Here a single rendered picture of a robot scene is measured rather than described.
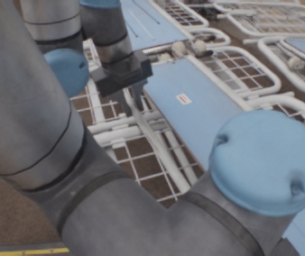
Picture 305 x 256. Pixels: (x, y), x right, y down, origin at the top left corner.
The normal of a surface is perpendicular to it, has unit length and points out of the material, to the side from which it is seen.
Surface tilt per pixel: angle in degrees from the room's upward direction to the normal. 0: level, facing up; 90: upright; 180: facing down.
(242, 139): 11
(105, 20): 91
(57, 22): 91
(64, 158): 85
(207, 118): 1
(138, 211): 15
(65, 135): 85
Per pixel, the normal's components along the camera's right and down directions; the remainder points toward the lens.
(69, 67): 0.37, 0.66
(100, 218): -0.21, -0.55
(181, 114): -0.02, -0.70
